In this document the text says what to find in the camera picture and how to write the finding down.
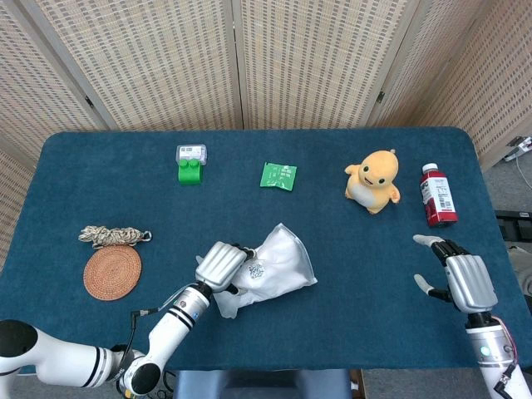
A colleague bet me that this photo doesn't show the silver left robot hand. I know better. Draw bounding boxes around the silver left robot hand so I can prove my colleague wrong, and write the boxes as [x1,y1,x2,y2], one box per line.
[195,241,257,297]

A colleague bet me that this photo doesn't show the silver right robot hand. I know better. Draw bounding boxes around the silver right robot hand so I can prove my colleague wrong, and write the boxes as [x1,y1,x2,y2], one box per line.
[412,234,499,313]

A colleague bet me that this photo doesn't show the translucent white plastic zip bag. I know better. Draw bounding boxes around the translucent white plastic zip bag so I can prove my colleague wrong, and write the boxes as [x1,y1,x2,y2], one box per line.
[211,222,319,319]

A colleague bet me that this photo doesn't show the white clothes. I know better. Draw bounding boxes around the white clothes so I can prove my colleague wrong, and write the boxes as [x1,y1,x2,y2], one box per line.
[236,232,313,300]

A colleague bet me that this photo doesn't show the grey plastic cover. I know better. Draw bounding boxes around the grey plastic cover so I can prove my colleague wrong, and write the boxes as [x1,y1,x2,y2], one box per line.
[509,244,532,296]

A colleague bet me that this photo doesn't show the red juice bottle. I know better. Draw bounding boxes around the red juice bottle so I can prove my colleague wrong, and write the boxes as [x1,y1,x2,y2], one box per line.
[418,162,460,228]

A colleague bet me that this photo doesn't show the green toy building block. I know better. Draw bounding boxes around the green toy building block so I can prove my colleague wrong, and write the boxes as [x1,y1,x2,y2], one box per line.
[177,159,205,186]

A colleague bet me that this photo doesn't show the round woven rattan coaster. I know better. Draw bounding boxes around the round woven rattan coaster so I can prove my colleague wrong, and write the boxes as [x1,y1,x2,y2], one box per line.
[82,244,143,301]

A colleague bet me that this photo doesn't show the green foil sachet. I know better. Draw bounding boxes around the green foil sachet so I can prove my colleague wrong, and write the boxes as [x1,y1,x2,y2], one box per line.
[259,161,298,192]

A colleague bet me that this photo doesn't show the teal table cloth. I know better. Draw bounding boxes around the teal table cloth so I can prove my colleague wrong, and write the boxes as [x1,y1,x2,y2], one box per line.
[0,126,515,371]

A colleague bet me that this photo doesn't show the small clear plastic box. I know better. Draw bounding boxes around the small clear plastic box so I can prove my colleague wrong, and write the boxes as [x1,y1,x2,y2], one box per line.
[175,144,208,164]

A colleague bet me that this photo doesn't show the blue grey robot torso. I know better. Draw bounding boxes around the blue grey robot torso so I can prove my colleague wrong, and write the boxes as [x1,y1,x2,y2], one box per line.
[172,368,352,399]

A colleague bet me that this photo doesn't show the orange plush dinosaur toy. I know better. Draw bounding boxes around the orange plush dinosaur toy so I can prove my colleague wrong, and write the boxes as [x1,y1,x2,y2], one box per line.
[343,149,402,215]

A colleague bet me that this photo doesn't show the white power strip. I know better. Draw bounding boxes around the white power strip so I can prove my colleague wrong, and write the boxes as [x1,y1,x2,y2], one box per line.
[505,135,532,162]

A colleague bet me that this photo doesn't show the woven folding screen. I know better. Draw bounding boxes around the woven folding screen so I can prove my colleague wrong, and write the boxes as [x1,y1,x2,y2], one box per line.
[0,0,532,271]

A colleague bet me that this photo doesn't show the black equipment frame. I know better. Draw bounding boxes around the black equipment frame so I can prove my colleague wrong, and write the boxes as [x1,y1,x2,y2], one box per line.
[494,209,532,242]

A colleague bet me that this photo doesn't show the red right wrist wires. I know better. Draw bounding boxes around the red right wrist wires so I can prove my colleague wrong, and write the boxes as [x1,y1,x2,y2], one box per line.
[496,319,520,361]

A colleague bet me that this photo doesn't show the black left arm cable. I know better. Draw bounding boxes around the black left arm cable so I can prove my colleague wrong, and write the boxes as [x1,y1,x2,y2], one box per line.
[120,307,161,390]

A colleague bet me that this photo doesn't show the beige braided rope bundle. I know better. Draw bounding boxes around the beige braided rope bundle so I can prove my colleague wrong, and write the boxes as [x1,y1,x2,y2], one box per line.
[78,225,153,249]

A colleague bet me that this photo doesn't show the white power cable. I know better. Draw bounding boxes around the white power cable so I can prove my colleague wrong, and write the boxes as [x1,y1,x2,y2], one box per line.
[515,151,532,188]

